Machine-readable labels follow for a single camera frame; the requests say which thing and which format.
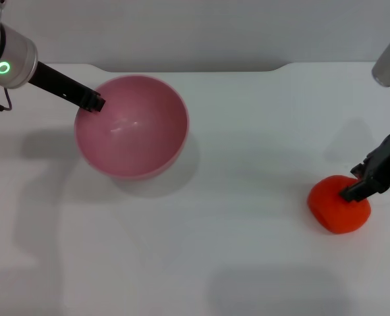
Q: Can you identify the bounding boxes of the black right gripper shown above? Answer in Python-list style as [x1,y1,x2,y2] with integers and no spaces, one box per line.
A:
[339,130,390,202]

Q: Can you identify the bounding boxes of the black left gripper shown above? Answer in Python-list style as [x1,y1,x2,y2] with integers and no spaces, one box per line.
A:
[30,61,106,113]

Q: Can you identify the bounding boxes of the orange toy fruit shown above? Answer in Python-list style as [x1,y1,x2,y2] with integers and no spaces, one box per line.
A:
[306,175,371,235]

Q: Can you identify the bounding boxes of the pink plastic bowl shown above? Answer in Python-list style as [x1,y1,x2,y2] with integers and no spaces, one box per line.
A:
[74,74,190,180]

